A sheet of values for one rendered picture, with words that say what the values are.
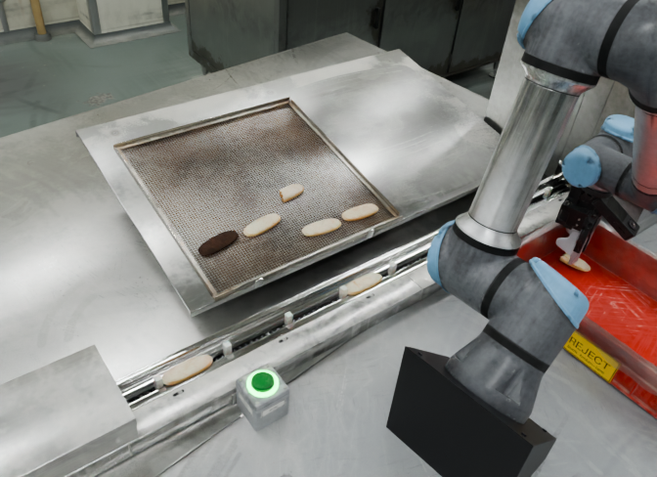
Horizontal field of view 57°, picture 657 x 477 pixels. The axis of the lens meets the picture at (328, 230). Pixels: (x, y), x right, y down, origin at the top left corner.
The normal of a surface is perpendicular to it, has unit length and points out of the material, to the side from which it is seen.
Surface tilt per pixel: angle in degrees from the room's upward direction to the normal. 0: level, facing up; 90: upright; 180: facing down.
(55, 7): 90
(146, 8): 90
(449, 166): 10
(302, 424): 0
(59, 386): 0
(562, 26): 73
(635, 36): 66
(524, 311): 47
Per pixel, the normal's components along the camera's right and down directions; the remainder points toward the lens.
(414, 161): 0.18, -0.66
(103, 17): 0.59, 0.55
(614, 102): -0.80, 0.33
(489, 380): -0.19, -0.43
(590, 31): -0.71, 0.22
